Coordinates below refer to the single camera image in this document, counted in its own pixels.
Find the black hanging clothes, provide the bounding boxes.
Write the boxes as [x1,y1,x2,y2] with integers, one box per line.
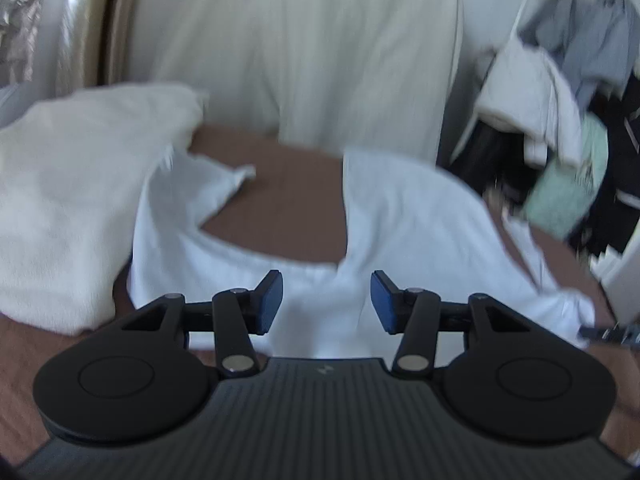
[449,91,640,262]

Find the clear plastic bag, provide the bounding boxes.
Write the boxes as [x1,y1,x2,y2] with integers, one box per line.
[0,0,48,87]

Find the cream folded blanket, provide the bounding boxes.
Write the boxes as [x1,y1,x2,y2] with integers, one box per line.
[0,82,208,337]

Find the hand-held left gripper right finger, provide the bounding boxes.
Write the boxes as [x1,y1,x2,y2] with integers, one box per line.
[369,269,532,379]

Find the grey hanging shirt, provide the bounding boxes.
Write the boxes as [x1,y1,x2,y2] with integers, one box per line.
[519,0,638,107]

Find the light green cloth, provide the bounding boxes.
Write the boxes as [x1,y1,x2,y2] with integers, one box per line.
[524,114,610,242]

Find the white t-shirt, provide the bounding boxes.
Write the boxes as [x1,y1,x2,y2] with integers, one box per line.
[126,146,597,361]

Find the beige curtain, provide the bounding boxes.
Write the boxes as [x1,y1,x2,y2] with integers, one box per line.
[56,0,146,96]

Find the large cream pillow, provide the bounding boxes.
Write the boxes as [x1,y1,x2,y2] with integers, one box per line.
[134,0,465,165]

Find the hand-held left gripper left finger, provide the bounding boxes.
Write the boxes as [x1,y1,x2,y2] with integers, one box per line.
[120,269,285,380]

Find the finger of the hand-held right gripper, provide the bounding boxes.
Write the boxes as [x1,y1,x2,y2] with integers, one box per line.
[577,323,640,347]

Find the white hanging cloth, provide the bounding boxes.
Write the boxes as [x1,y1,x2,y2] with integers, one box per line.
[474,39,585,167]

